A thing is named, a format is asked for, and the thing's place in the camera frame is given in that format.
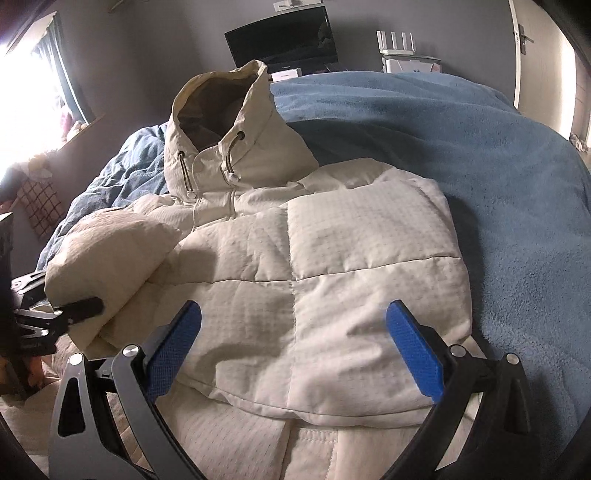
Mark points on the bright window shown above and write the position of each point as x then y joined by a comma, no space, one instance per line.
32,83

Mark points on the wall shelf above television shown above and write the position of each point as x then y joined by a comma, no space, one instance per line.
293,5

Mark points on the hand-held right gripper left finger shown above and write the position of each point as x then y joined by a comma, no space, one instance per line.
175,350

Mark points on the blue fleece blanket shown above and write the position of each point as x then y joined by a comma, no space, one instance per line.
508,207

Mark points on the black flat television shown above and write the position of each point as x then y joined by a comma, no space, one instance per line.
277,41

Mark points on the white flat box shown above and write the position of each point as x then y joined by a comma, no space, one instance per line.
286,73

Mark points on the white router with antennas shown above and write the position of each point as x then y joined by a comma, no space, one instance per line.
397,44

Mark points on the white door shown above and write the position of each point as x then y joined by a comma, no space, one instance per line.
521,69

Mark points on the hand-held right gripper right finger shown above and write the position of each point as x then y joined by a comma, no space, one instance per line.
413,350

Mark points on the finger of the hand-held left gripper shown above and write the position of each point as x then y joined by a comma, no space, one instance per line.
30,282
78,309

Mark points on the plush toy on windowsill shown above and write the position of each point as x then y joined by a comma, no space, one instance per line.
71,124

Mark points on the dark curtain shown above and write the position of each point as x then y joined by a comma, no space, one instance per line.
69,69

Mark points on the checked cushion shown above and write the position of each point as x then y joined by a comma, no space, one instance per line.
41,207

